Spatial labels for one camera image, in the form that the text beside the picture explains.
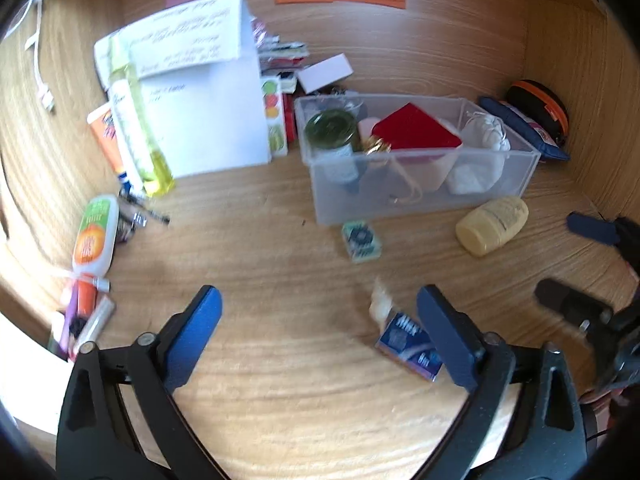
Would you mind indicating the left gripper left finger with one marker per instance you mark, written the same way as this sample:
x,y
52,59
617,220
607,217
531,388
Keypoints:
x,y
96,439

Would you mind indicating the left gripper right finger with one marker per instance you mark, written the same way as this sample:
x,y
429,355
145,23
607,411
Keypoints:
x,y
545,438

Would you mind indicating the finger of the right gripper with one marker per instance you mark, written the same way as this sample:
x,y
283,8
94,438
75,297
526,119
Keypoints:
x,y
577,308
601,231

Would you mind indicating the yellow squat lotion bottle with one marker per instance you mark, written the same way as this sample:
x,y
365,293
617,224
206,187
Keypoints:
x,y
490,226

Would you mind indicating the blue small card box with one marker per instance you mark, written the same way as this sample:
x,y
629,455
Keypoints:
x,y
405,341

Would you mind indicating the white drawstring cloth bag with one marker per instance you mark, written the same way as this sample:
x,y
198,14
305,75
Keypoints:
x,y
478,172

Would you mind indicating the cream spiral seashell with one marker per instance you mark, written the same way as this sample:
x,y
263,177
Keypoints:
x,y
381,305

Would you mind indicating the red velvet pouch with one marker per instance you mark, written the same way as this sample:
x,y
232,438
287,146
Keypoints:
x,y
410,128

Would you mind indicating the gold foil item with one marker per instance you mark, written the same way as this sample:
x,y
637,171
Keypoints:
x,y
375,145

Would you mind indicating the dark green spray bottle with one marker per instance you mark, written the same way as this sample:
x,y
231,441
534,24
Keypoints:
x,y
333,137

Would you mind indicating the cream lotion bottle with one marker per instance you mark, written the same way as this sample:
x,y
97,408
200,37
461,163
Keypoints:
x,y
424,170

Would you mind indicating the blue patchwork pouch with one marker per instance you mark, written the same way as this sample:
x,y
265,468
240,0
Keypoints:
x,y
526,127

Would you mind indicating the black orange round case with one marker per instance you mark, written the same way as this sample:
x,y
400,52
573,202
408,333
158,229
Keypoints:
x,y
538,102

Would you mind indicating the white orange-label tube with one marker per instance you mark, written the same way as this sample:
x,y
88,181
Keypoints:
x,y
95,240

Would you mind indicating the black pen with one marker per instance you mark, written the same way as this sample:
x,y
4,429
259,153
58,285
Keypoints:
x,y
140,204

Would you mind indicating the clear plastic storage bin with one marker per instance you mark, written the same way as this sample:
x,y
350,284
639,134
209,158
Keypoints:
x,y
351,186

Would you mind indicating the pink round compact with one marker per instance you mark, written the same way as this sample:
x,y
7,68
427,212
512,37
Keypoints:
x,y
366,125

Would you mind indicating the yellow liquid tall bottle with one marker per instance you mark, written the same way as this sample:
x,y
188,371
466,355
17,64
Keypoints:
x,y
125,95

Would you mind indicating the orange cream tube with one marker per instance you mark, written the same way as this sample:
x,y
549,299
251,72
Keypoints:
x,y
102,126

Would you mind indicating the small white box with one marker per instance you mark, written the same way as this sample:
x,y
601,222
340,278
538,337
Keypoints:
x,y
324,73

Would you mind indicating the fruit-print narrow box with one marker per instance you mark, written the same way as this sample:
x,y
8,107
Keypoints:
x,y
274,111

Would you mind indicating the stack of booklets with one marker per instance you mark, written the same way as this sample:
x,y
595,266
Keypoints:
x,y
274,55

